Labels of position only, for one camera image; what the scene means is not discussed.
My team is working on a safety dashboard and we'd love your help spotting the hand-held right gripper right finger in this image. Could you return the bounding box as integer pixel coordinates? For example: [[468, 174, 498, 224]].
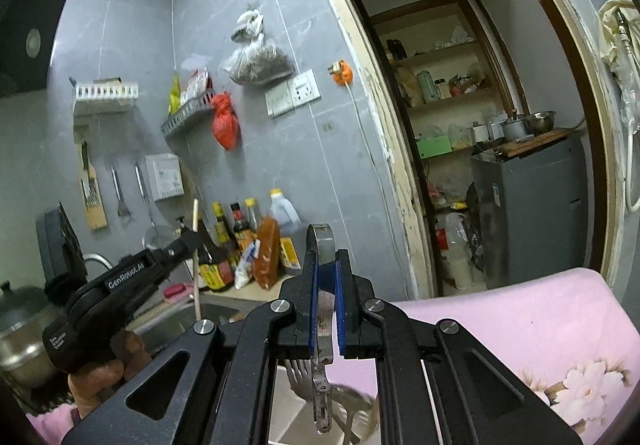
[[335, 249, 583, 445]]

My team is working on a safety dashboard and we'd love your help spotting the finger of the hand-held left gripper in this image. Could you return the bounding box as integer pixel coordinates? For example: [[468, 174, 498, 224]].
[[147, 227, 202, 278]]

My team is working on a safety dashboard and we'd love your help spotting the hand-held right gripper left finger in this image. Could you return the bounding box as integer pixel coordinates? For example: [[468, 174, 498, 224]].
[[60, 249, 321, 445]]

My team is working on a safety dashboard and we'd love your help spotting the large metal spoon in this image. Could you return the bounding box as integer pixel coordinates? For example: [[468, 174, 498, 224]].
[[305, 223, 335, 434]]

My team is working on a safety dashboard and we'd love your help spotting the metal fork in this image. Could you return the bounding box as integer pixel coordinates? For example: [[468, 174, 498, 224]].
[[286, 357, 361, 444]]

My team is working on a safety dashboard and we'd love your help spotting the person's left hand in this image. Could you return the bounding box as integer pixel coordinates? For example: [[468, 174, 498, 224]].
[[67, 329, 151, 420]]

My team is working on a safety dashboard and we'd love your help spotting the hanging metal skimmer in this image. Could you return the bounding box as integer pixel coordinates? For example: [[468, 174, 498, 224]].
[[134, 164, 173, 251]]

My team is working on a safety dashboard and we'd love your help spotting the metal faucet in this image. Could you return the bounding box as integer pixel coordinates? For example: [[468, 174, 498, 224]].
[[81, 252, 115, 278]]

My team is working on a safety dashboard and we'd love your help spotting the pink brush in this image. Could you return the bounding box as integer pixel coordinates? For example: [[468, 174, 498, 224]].
[[163, 282, 195, 302]]

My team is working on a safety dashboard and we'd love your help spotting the dark bottle yellow cap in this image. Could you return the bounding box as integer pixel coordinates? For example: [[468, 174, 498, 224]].
[[211, 201, 232, 247]]

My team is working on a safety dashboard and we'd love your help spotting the hanging metal spatula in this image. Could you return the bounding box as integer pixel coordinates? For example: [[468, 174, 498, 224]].
[[110, 164, 132, 220]]

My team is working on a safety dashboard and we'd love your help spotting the dark bottle red cap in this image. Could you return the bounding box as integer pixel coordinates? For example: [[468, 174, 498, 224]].
[[230, 202, 251, 248]]

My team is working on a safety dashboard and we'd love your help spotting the white seasoning packet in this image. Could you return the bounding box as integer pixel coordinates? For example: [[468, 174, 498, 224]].
[[234, 239, 262, 290]]

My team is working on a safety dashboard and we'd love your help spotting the metal sink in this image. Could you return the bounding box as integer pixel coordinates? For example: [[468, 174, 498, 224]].
[[135, 300, 253, 353]]

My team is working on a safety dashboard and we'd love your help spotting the metal pot with lid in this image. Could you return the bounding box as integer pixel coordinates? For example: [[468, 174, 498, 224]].
[[0, 281, 57, 388]]

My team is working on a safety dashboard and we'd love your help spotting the clear bottle yellow cap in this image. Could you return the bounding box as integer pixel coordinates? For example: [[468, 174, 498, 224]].
[[244, 197, 262, 232]]

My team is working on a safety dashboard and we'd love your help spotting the wooden knife holder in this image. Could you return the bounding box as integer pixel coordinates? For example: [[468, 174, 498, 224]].
[[75, 125, 109, 232]]

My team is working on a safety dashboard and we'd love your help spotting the plastic jug red label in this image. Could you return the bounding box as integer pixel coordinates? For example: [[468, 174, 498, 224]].
[[435, 212, 476, 290]]

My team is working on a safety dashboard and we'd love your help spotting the red plastic bag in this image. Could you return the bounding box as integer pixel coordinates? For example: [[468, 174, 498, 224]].
[[210, 92, 241, 152]]

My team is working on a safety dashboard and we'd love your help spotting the yellow packet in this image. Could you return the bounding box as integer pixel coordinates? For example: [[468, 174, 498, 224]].
[[168, 74, 182, 116]]

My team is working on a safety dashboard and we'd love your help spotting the black bag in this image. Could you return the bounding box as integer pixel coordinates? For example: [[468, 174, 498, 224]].
[[465, 182, 485, 271]]

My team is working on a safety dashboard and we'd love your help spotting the pink printed blanket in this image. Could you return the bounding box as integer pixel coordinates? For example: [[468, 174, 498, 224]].
[[25, 267, 628, 445]]

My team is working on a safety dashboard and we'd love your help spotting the white red packet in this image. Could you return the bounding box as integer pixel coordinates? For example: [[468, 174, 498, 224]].
[[181, 68, 209, 106]]

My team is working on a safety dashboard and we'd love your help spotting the green box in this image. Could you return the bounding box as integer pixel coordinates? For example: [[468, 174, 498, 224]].
[[416, 135, 452, 159]]

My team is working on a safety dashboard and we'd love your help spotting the grey appliance cabinet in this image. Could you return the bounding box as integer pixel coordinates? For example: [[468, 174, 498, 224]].
[[470, 135, 590, 291]]

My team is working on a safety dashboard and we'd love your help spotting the clear bag of dried goods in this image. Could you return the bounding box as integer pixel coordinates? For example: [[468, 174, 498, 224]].
[[222, 5, 296, 86]]

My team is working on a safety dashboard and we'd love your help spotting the orange plug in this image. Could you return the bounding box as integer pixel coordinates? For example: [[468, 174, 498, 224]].
[[327, 59, 354, 88]]

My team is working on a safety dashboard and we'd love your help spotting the wooden storage shelf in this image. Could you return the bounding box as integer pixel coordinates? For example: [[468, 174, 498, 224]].
[[352, 0, 526, 298]]

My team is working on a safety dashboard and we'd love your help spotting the pale green flask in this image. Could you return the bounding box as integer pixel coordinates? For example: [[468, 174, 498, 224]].
[[416, 70, 434, 104]]

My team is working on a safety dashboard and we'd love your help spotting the black range hood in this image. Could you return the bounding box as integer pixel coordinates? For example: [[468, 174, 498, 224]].
[[0, 0, 76, 100]]

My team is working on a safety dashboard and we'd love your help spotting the wooden board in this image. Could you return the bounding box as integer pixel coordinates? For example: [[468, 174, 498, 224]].
[[500, 127, 572, 158]]

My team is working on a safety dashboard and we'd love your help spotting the metal bowl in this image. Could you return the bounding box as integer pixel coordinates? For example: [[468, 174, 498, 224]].
[[525, 111, 557, 136]]

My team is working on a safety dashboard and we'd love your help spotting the clear plastic bag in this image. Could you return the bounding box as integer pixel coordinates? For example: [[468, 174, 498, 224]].
[[617, 55, 640, 133]]

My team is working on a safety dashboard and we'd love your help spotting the white wall box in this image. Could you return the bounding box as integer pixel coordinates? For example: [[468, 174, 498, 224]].
[[145, 153, 184, 202]]

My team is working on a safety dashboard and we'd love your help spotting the grey wall basket shelf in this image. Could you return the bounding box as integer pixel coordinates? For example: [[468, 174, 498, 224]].
[[160, 89, 217, 140]]

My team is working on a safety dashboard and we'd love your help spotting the white wall rack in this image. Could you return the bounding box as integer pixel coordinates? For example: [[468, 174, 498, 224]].
[[73, 79, 139, 116]]

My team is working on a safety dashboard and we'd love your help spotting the cream wooden door frame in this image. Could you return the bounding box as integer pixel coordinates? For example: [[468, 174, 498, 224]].
[[295, 0, 628, 298]]

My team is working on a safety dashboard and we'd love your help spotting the white wall switch socket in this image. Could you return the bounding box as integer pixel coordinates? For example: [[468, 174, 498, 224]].
[[265, 69, 322, 118]]

